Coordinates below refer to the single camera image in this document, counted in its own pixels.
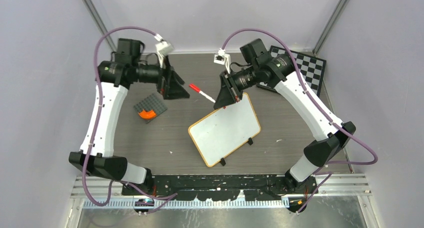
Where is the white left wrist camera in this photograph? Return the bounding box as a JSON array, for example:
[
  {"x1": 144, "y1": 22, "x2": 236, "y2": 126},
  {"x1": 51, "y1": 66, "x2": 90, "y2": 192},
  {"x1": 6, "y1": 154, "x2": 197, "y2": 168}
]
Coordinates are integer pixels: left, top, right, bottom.
[{"x1": 155, "y1": 37, "x2": 174, "y2": 68}]

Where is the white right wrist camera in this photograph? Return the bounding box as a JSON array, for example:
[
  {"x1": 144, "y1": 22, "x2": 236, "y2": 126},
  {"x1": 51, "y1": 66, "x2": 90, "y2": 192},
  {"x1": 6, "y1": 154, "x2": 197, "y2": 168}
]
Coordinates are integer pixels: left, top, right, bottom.
[{"x1": 213, "y1": 48, "x2": 231, "y2": 75}]

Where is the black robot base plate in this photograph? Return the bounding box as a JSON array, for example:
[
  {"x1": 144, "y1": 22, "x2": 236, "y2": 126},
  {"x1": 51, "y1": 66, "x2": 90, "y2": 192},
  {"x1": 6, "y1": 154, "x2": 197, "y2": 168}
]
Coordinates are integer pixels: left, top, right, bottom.
[{"x1": 121, "y1": 174, "x2": 318, "y2": 202}]

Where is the aluminium rail frame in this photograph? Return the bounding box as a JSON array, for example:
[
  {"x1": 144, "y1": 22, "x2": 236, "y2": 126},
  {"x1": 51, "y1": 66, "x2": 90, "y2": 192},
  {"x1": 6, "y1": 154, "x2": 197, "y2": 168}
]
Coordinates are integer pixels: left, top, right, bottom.
[{"x1": 70, "y1": 173, "x2": 372, "y2": 212}]

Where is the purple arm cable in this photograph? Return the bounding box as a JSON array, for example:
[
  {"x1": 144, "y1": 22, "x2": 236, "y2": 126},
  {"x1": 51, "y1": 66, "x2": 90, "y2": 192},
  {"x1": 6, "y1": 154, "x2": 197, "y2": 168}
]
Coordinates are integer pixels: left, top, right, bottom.
[
  {"x1": 221, "y1": 28, "x2": 379, "y2": 215},
  {"x1": 81, "y1": 26, "x2": 178, "y2": 215}
]

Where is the white whiteboard orange frame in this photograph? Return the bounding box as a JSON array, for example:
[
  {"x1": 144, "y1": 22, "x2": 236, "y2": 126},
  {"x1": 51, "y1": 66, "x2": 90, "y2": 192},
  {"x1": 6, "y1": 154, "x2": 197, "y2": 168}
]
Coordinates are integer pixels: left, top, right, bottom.
[{"x1": 188, "y1": 92, "x2": 261, "y2": 168}]

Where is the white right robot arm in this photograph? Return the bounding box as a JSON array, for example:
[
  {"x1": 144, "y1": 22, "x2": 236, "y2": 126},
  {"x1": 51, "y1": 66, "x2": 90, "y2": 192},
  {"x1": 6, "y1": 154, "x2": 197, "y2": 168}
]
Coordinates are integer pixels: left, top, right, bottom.
[{"x1": 213, "y1": 38, "x2": 356, "y2": 193}]

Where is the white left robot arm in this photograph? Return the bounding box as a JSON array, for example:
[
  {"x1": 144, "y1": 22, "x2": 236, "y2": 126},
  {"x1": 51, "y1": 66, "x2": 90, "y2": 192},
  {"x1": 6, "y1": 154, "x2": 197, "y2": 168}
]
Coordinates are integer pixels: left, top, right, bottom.
[{"x1": 68, "y1": 38, "x2": 190, "y2": 195}]

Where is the grey studded building plate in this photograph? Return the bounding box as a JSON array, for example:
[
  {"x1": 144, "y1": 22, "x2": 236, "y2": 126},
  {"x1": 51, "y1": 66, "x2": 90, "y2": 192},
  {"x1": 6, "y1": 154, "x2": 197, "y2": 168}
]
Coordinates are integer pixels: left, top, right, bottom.
[{"x1": 133, "y1": 93, "x2": 168, "y2": 124}]

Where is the black white checkerboard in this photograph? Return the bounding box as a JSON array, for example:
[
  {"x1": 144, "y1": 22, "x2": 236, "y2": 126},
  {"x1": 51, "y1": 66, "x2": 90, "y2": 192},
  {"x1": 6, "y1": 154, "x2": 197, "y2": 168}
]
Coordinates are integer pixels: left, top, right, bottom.
[{"x1": 256, "y1": 45, "x2": 327, "y2": 97}]

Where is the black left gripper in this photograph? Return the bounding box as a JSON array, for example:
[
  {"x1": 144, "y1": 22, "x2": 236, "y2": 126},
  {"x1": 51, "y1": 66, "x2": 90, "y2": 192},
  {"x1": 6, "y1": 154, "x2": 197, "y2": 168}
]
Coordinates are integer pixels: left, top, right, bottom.
[{"x1": 133, "y1": 54, "x2": 191, "y2": 100}]

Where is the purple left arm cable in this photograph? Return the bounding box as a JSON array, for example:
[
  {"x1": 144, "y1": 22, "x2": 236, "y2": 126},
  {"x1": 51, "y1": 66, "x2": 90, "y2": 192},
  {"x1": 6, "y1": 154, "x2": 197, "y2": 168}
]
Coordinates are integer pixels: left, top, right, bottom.
[{"x1": 81, "y1": 26, "x2": 178, "y2": 215}]

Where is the orange curved block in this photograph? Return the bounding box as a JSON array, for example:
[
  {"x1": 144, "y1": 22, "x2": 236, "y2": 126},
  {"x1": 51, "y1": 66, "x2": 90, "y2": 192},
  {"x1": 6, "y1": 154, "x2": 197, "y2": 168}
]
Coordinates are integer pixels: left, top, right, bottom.
[{"x1": 138, "y1": 109, "x2": 158, "y2": 121}]

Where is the red capped whiteboard marker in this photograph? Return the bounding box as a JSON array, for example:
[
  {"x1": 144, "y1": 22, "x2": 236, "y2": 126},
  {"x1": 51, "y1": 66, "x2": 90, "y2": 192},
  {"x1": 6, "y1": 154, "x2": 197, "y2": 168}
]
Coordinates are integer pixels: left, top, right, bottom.
[{"x1": 188, "y1": 83, "x2": 216, "y2": 103}]

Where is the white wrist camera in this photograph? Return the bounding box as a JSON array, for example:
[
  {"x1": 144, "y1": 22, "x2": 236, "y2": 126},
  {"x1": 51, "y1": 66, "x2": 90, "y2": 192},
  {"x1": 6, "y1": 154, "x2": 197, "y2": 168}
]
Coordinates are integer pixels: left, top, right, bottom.
[
  {"x1": 155, "y1": 37, "x2": 174, "y2": 68},
  {"x1": 213, "y1": 48, "x2": 231, "y2": 75}
]

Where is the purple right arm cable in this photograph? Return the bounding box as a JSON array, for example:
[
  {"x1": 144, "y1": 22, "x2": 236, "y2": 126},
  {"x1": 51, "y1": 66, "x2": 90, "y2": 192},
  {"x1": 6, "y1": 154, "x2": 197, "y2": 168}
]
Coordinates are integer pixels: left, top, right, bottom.
[{"x1": 221, "y1": 28, "x2": 379, "y2": 215}]

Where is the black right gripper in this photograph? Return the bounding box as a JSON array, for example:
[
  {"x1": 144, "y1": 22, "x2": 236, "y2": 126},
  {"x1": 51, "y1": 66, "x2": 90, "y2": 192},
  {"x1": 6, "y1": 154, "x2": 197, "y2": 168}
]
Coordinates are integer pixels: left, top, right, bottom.
[{"x1": 214, "y1": 63, "x2": 260, "y2": 109}]

